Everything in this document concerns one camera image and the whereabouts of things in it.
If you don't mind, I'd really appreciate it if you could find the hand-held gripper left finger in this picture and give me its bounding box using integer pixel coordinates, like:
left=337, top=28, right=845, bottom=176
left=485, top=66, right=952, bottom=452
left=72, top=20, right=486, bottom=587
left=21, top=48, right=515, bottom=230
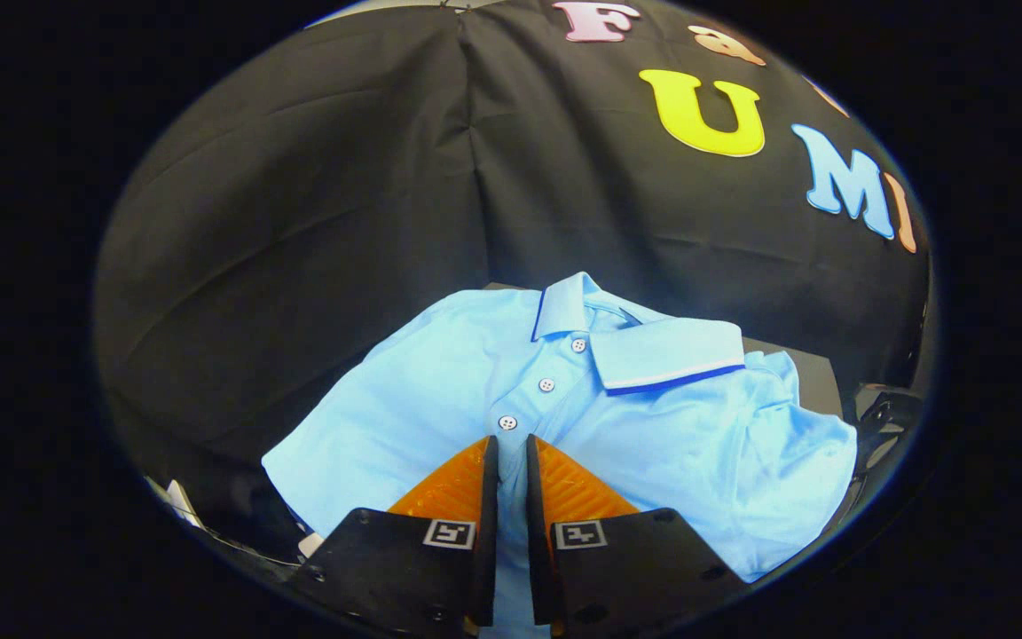
left=289, top=435, right=499, bottom=639

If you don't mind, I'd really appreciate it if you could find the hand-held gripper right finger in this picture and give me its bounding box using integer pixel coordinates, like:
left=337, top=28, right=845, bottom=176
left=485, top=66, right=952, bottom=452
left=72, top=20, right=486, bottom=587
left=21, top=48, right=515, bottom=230
left=525, top=434, right=747, bottom=639

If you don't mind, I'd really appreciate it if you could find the light blue polo shirt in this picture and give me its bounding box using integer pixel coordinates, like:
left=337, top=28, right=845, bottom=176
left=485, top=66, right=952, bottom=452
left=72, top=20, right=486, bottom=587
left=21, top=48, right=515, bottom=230
left=261, top=272, right=859, bottom=639

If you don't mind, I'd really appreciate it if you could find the dark glass washing machine lid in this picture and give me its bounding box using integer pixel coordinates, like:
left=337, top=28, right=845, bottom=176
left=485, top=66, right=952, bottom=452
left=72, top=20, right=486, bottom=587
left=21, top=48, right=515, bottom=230
left=848, top=382, right=927, bottom=516

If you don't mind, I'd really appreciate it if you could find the small white object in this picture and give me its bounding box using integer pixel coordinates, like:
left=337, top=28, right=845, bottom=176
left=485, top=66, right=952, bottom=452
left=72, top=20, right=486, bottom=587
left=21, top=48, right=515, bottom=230
left=165, top=479, right=203, bottom=531

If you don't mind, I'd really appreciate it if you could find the grey cabinet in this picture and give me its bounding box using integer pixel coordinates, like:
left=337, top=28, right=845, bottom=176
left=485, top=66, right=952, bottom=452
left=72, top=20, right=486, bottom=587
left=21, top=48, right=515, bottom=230
left=483, top=282, right=845, bottom=420

